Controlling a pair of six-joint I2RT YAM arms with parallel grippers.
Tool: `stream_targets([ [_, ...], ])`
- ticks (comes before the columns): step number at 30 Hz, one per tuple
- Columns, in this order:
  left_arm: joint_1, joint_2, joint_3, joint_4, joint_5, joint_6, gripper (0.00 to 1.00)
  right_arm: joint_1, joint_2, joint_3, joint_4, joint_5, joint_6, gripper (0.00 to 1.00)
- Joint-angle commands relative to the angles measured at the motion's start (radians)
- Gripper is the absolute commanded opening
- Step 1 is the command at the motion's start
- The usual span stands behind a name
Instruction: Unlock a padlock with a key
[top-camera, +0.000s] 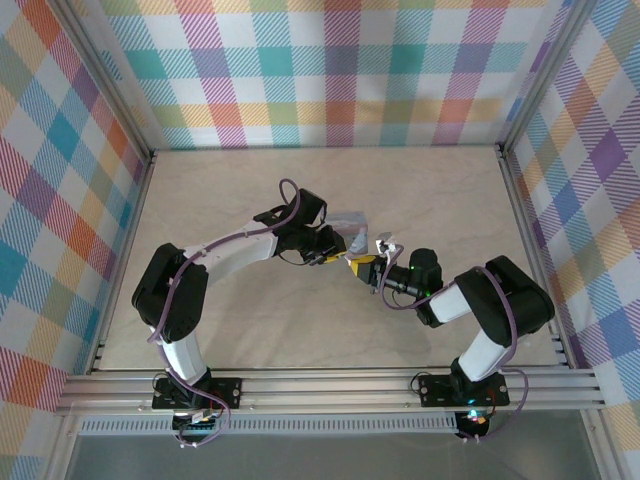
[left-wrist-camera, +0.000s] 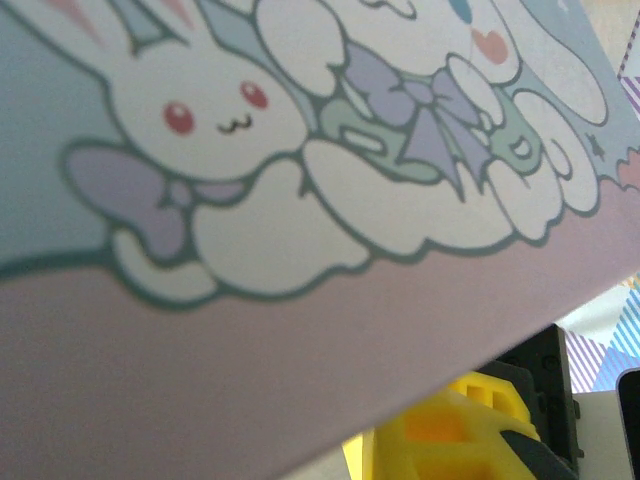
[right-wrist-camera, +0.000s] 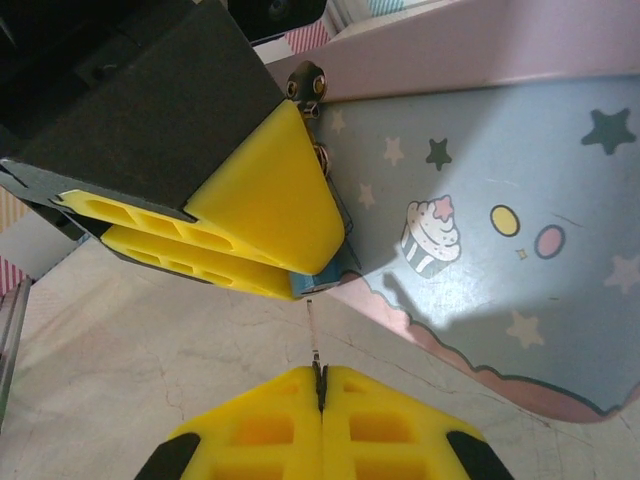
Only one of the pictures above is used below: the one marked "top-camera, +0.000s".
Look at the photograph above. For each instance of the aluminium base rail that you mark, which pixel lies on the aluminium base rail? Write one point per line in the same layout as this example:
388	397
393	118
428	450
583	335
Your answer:
325	390

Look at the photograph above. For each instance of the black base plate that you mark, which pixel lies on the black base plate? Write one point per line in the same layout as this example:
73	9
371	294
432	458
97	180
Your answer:
225	392
435	390

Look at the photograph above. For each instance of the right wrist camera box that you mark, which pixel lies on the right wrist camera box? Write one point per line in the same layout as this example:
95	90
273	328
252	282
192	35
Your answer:
385	245

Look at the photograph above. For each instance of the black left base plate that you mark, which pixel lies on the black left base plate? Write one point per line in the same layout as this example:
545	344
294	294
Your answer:
225	392

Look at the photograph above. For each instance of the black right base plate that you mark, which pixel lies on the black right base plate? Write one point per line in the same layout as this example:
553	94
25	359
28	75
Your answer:
435	390

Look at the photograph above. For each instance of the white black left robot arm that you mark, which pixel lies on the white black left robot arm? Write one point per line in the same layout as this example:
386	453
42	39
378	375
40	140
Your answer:
170	290

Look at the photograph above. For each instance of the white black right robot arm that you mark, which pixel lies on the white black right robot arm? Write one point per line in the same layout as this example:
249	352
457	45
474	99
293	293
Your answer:
510	300

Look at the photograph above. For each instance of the blue cartoon tin box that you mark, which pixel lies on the blue cartoon tin box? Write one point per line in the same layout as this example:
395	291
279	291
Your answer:
345	220

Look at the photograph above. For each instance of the aluminium frame post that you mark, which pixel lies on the aluminium frame post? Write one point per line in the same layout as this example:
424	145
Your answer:
545	75
110	80

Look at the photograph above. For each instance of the aluminium frame leg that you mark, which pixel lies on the aluminium frame leg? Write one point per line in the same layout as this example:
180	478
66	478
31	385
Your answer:
595	450
62	450

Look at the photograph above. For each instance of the aluminium table side rail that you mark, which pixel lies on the aluminium table side rail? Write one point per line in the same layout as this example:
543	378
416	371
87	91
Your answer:
125	250
533	250

